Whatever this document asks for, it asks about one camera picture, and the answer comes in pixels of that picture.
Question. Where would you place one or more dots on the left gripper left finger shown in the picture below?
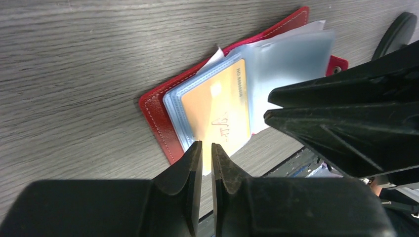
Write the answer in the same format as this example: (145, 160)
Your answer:
(165, 206)

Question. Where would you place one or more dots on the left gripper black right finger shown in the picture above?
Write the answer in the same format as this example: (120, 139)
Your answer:
(246, 206)

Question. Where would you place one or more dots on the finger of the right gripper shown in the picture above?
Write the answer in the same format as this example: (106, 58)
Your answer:
(360, 141)
(391, 78)

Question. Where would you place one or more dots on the red microphone on black stand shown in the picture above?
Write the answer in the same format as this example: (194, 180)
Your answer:
(397, 36)

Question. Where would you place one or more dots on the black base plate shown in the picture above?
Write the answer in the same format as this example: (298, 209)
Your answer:
(300, 164)

